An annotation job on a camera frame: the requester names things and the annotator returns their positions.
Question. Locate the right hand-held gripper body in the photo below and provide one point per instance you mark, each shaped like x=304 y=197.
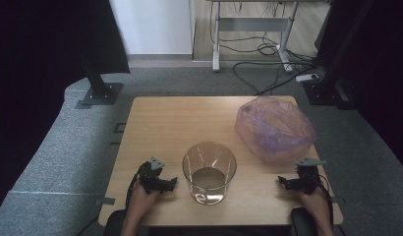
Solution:
x=308 y=178

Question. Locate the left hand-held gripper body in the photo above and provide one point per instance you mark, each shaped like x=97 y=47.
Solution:
x=149 y=177

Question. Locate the person's left hand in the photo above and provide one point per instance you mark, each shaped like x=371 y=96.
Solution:
x=141 y=199

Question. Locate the person's right hand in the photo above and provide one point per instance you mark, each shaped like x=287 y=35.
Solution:
x=316 y=201

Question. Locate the black chair armrest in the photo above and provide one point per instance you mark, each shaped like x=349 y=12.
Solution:
x=302 y=223
x=115 y=224

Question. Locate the pink plastic bag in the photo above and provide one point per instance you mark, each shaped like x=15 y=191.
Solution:
x=275 y=129

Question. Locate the white power strip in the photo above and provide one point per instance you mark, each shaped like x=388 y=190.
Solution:
x=306 y=77

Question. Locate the black metal stand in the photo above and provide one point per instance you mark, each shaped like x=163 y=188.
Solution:
x=99 y=88
x=333 y=75

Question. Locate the black curtain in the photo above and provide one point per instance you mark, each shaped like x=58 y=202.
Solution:
x=376 y=65
x=35 y=82

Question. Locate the white metal desk frame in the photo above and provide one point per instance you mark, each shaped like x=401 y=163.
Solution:
x=252 y=24

